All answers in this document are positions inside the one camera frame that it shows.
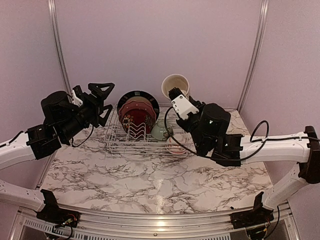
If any light green floral bowl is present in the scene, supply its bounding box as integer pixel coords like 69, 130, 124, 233
151, 119, 174, 141

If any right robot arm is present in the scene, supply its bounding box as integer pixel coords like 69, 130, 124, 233
171, 94, 320, 224

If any pink dotted scalloped plate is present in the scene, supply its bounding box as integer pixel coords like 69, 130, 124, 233
118, 100, 156, 125

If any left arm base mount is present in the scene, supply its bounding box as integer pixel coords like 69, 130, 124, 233
36, 189, 80, 228

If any left aluminium frame post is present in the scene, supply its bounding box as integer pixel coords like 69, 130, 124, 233
47, 0, 72, 95

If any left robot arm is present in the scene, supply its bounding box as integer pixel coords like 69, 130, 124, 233
0, 83, 115, 170

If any red floral plate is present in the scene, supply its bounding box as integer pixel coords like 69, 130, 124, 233
120, 109, 155, 134

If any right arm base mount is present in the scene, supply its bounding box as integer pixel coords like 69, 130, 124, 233
230, 191, 274, 229

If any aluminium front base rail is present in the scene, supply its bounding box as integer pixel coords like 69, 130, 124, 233
14, 203, 302, 240

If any white wire dish rack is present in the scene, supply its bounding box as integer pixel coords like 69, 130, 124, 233
104, 103, 195, 155

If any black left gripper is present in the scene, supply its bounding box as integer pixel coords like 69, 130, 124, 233
58, 82, 115, 142

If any aluminium frame post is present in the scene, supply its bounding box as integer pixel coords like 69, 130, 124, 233
236, 0, 270, 113
47, 0, 72, 95

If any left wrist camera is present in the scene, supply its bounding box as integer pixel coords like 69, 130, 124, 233
71, 85, 83, 107

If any white red patterned bowl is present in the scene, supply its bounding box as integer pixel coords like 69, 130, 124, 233
165, 133, 190, 155

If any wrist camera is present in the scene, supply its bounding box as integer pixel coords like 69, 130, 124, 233
71, 85, 83, 107
168, 87, 199, 120

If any tall seashell ceramic mug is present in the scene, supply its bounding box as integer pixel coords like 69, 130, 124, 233
161, 73, 190, 99

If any black striped large plate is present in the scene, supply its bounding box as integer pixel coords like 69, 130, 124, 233
117, 90, 160, 120

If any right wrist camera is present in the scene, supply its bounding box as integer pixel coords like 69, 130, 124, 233
168, 87, 199, 120

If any right aluminium frame post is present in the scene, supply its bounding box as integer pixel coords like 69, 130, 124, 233
236, 0, 270, 113

